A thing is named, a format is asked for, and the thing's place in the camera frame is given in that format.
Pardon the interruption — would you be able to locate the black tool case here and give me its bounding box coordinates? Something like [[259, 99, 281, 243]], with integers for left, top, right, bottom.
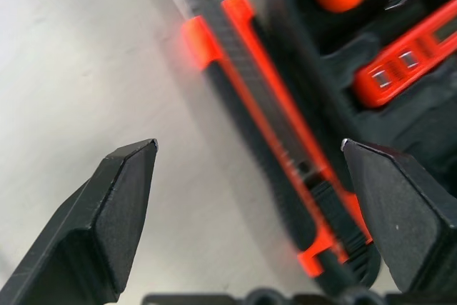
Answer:
[[266, 0, 457, 284]]

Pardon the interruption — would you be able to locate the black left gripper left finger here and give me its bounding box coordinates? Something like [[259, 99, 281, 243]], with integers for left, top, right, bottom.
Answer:
[[0, 138, 160, 305]]

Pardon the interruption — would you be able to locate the orange black utility knife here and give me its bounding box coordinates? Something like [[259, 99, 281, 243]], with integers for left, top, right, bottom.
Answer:
[[166, 0, 382, 294]]

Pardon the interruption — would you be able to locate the orange tester pen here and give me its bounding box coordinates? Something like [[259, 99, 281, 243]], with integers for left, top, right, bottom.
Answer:
[[351, 0, 457, 109]]

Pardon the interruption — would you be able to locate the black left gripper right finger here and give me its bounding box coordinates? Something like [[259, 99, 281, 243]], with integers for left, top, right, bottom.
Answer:
[[341, 137, 457, 295]]

